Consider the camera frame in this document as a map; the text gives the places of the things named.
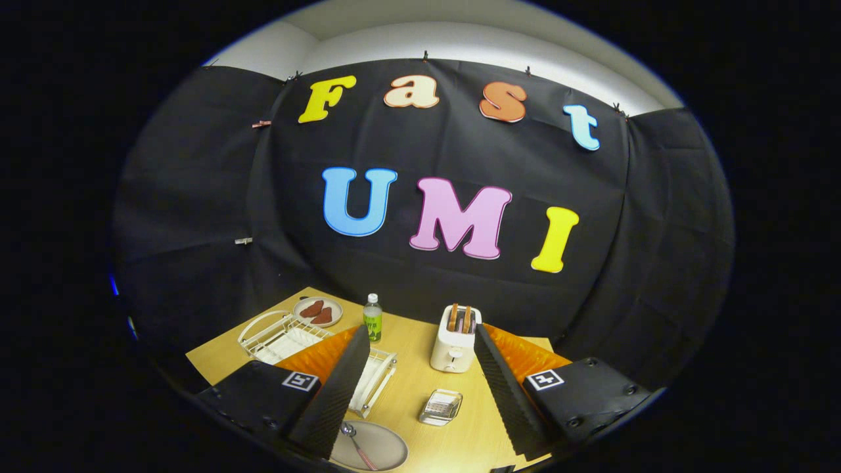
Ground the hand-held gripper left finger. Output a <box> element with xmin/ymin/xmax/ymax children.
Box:
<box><xmin>195</xmin><ymin>324</ymin><xmax>371</xmax><ymax>461</ymax></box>

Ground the white wire dish rack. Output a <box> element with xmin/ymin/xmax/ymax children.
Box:
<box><xmin>237</xmin><ymin>310</ymin><xmax>398</xmax><ymax>419</ymax></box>

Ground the black backdrop cloth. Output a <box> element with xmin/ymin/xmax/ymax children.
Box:
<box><xmin>112</xmin><ymin>58</ymin><xmax>735</xmax><ymax>395</ymax></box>

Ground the white toaster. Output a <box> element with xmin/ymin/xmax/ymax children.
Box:
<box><xmin>430</xmin><ymin>304</ymin><xmax>482</xmax><ymax>374</ymax></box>

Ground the small pink sausage plate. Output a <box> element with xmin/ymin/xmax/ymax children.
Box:
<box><xmin>292</xmin><ymin>296</ymin><xmax>344</xmax><ymax>328</ymax></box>

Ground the white round plate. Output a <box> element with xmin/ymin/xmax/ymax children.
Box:
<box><xmin>329</xmin><ymin>420</ymin><xmax>409</xmax><ymax>472</ymax></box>

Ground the green label drink bottle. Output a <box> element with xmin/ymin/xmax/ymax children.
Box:
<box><xmin>363</xmin><ymin>293</ymin><xmax>383</xmax><ymax>344</ymax></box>

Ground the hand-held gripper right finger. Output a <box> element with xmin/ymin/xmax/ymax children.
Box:
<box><xmin>473</xmin><ymin>323</ymin><xmax>658</xmax><ymax>461</ymax></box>

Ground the metal wire basket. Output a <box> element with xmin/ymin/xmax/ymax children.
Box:
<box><xmin>419</xmin><ymin>388</ymin><xmax>464</xmax><ymax>427</ymax></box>

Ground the wooden handled metal spoon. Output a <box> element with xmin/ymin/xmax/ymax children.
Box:
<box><xmin>340</xmin><ymin>422</ymin><xmax>378</xmax><ymax>471</ymax></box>

